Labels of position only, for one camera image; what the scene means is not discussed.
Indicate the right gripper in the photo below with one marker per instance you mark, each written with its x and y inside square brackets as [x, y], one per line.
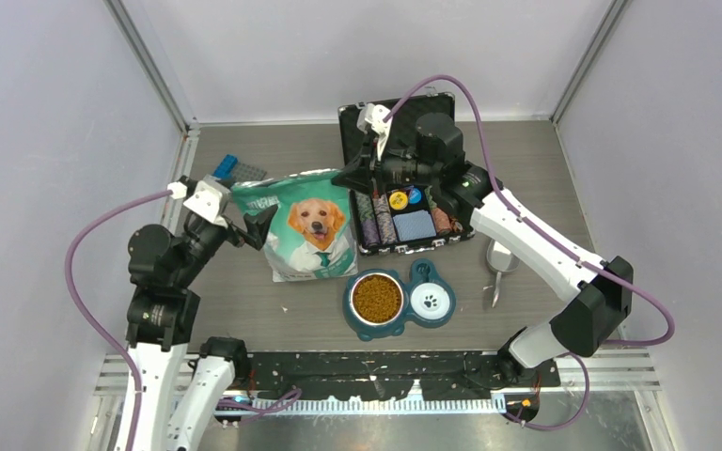
[361, 173]

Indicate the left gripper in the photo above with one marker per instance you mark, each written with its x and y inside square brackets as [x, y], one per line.
[256, 223]

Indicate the green pet food bag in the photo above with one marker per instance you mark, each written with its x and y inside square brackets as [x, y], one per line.
[310, 236]

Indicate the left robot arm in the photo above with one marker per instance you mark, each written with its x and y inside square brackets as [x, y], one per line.
[161, 318]

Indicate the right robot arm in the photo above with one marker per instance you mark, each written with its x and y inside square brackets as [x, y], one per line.
[596, 301]

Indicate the teal double pet bowl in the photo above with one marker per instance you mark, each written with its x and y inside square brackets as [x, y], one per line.
[427, 300]

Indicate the yellow big blind button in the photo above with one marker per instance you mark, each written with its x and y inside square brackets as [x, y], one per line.
[398, 200]

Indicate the blue small blind button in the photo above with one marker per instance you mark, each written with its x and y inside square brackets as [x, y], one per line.
[414, 196]

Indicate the black poker chip case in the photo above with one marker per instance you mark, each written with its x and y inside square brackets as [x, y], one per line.
[373, 218]

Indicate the blue lego brick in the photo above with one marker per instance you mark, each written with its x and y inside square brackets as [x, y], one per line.
[224, 168]

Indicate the blue card deck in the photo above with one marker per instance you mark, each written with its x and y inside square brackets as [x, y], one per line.
[416, 225]

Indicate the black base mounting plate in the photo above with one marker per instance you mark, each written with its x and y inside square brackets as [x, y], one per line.
[384, 375]

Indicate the grey lego base plate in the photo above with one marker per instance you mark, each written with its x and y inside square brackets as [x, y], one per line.
[244, 172]

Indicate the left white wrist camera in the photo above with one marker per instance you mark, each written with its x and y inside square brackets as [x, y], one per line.
[206, 198]

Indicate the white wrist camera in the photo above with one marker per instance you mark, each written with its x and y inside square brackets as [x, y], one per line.
[206, 198]
[378, 119]

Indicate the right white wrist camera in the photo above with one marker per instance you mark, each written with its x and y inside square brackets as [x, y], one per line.
[378, 119]

